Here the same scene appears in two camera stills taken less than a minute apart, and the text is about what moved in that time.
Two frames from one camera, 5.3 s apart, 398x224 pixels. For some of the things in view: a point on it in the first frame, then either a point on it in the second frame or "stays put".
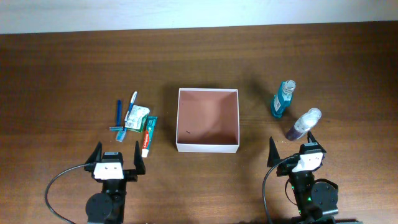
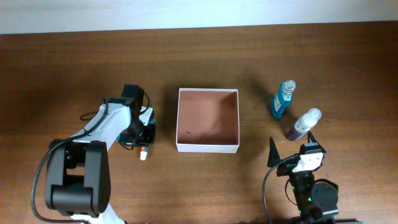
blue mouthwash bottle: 283,99 stays put
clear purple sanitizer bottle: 304,124 stays put
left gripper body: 129,175 -> 138,134
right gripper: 286,167 stays put
